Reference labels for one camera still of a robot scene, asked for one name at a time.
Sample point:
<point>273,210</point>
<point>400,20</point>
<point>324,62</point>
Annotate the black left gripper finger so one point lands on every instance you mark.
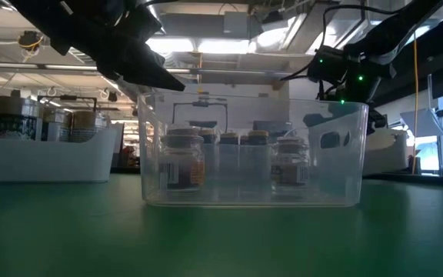
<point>140,69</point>

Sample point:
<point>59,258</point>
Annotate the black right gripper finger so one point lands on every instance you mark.
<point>377,123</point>
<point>313,120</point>

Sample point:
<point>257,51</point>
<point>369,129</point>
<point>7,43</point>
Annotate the copper-lid glass spice jar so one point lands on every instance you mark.
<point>181,165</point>
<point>290,169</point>

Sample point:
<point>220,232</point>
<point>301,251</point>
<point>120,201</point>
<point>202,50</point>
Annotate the yellow-lid dark spice jar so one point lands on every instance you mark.
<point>208,136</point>
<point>258,136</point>
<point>230,137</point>

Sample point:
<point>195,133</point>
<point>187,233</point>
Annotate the frosted translucent plastic bin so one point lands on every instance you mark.
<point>229,165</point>

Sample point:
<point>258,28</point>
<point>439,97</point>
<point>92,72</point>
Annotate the clear plastic bin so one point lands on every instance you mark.
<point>244,200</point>

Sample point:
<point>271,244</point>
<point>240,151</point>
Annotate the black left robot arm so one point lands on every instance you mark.
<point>33,15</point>

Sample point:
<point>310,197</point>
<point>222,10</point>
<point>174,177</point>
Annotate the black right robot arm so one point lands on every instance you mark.
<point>398,34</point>

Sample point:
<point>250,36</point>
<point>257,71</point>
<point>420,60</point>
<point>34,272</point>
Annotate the white storage box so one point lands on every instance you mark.
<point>385,154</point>

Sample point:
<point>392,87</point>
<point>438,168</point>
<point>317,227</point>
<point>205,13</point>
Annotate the white angled panel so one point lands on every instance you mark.
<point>423,123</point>

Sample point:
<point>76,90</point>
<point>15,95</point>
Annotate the ceiling light panel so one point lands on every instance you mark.
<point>214,46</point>

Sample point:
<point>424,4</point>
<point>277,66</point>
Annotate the long grey ceiling pipe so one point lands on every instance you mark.
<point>225,72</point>

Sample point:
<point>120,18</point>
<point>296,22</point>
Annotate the white plastic bin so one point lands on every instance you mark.
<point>44,161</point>

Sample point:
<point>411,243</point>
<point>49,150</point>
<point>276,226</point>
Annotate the green table mat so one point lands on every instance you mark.
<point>221,246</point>

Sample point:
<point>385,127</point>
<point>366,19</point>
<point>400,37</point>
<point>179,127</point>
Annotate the black metal gantry frame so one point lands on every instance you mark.
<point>200,104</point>

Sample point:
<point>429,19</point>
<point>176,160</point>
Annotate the black metal rack frame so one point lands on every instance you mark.
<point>68,97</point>

